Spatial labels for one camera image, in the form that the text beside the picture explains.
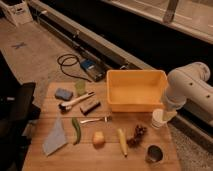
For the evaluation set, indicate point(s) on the yellow-red apple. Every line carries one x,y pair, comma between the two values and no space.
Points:
98,139

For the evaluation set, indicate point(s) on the white storage box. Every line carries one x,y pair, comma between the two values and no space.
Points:
17,14

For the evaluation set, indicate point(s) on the white paper cup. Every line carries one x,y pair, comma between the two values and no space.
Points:
157,119

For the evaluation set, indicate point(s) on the dark grape bunch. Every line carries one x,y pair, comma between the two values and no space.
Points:
139,132

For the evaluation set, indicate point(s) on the green translucent cup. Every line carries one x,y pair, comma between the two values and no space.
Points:
80,87

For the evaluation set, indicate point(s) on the green chili pepper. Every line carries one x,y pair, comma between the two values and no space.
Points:
77,128

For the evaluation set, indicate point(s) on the black chair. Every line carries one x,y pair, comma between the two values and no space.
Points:
16,109

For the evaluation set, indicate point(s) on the blue power box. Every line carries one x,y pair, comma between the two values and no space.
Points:
92,69

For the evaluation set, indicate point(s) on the dark rectangular block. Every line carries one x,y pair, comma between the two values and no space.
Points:
87,107

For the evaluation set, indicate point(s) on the silver fork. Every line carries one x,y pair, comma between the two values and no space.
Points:
104,119

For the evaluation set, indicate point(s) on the yellow corn cob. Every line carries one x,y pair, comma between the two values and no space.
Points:
122,140

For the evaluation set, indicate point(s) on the blue folded cloth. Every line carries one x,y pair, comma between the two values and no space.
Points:
55,139

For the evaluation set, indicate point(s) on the yellow plastic bin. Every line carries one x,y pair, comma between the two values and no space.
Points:
135,90

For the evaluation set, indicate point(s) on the blue sponge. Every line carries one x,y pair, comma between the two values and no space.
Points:
63,94

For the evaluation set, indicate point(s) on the metal cup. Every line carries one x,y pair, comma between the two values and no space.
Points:
154,154

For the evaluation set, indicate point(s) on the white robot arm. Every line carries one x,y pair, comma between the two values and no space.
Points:
188,82

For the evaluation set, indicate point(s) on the white handled brush tool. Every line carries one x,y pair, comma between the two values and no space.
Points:
66,106

